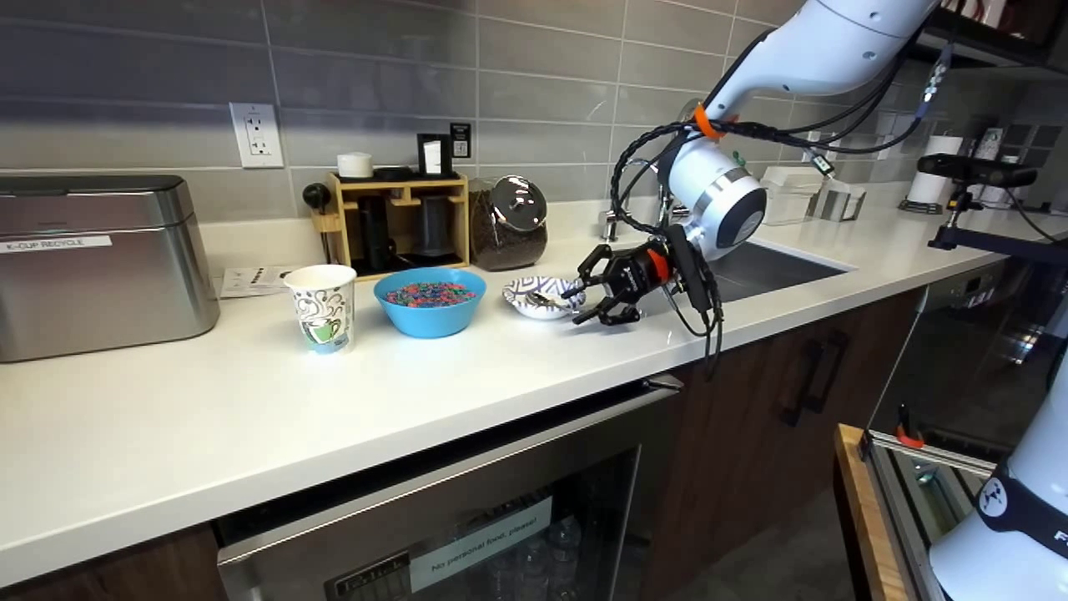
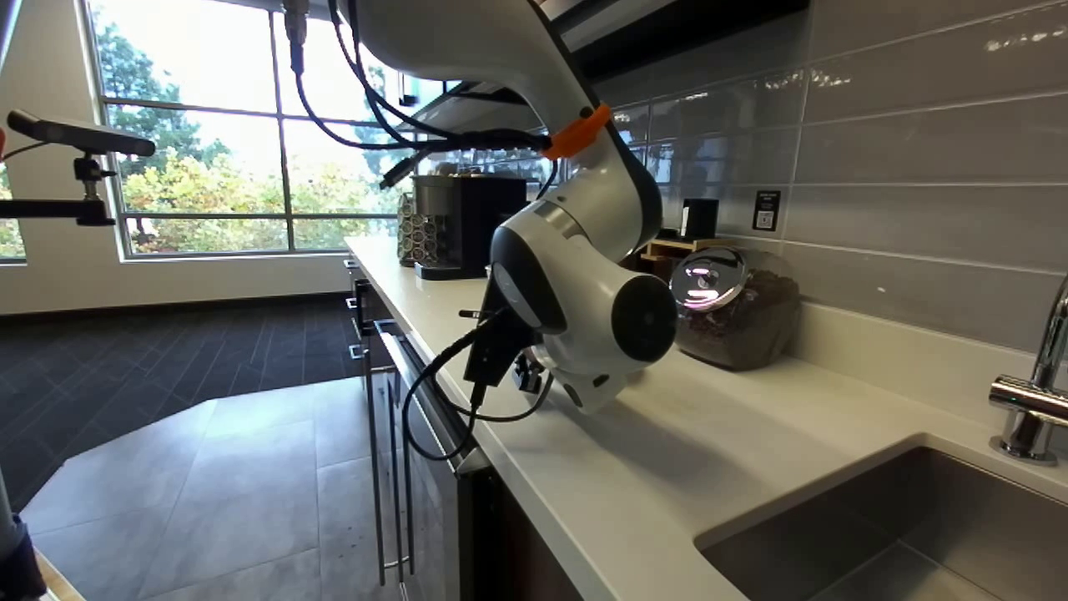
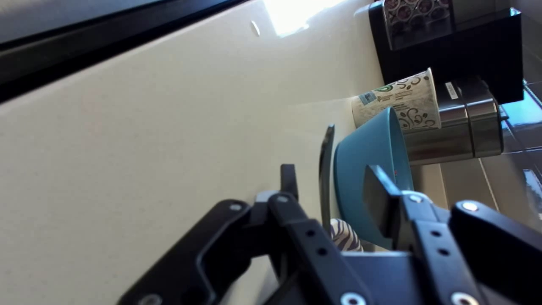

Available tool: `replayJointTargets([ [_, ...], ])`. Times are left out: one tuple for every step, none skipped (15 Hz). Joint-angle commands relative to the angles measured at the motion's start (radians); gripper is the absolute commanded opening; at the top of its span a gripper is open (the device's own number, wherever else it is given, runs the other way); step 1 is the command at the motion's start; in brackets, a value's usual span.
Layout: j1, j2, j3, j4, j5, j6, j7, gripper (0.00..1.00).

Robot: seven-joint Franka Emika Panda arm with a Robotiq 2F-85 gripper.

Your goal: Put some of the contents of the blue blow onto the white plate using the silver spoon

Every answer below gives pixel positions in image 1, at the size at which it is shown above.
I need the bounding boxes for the wooden countertop rack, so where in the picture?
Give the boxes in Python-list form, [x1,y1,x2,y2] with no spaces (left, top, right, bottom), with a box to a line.
[320,172,475,274]

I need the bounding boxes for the black camera on stand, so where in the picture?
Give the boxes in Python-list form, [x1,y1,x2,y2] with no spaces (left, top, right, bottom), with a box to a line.
[914,151,1068,269]

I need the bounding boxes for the blue plastic bowl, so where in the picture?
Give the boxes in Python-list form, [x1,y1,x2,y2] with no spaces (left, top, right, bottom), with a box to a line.
[369,264,489,341]

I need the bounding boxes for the colourful small beads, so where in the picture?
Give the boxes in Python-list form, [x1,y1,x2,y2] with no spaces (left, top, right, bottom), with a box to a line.
[383,276,476,312]
[512,276,565,308]

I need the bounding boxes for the stainless steel bread box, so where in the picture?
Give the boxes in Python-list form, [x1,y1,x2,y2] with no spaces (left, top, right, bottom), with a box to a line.
[0,172,223,368]

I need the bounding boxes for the undercounter glass door cooler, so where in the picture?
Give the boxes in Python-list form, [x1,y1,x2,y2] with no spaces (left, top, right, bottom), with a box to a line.
[210,378,690,601]

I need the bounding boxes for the dark upper wall cabinet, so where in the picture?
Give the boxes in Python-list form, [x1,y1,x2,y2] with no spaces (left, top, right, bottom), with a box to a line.
[904,0,1068,85]

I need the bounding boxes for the white plate with blue pattern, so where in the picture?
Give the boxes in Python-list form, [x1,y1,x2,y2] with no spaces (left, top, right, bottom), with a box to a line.
[497,271,587,324]

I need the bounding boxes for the white dish rack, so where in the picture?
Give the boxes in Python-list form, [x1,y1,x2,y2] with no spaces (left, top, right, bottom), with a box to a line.
[762,164,871,229]

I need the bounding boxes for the long silver door handle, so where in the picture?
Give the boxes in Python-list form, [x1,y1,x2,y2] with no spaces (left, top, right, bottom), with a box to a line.
[213,373,688,568]

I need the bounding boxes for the brown cabinet doors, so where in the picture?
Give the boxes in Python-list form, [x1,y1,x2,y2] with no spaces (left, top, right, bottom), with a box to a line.
[648,284,929,601]

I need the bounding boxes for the aluminium profile frame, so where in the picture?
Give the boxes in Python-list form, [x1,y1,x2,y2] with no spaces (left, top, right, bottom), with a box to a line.
[864,423,1008,601]

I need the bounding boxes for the small white cup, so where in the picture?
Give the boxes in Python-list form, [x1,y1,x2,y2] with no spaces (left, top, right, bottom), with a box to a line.
[334,146,378,185]

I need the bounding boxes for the white wall power outlet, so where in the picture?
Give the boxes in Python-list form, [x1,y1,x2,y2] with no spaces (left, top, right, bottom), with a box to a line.
[228,101,287,175]

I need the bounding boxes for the white paper cards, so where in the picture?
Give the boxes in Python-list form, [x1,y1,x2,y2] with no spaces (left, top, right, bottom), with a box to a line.
[217,261,298,303]

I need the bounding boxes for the small black picture frame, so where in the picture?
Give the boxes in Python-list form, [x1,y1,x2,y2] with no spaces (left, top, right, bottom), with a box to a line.
[413,126,455,181]

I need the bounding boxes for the orange cable tie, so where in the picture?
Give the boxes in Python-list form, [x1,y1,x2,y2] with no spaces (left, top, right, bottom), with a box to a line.
[688,104,728,145]

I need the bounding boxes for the paper towel roll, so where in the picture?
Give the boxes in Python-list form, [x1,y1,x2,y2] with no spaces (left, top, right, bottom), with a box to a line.
[904,134,967,210]

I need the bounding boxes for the glass jar with silver lid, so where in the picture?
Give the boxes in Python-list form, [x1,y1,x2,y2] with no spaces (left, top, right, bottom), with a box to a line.
[470,175,555,274]

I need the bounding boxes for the wooden robot cart top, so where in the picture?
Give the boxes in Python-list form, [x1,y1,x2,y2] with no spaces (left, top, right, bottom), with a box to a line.
[832,422,929,601]

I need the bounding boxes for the stainless steel sink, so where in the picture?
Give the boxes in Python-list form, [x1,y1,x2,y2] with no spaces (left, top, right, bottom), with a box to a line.
[703,234,850,308]

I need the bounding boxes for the printed paper cup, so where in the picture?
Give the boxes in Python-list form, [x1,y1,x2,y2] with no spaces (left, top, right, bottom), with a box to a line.
[281,261,360,358]

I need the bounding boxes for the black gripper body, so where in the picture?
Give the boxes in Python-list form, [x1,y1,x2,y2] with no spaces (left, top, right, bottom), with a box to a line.
[624,241,683,300]

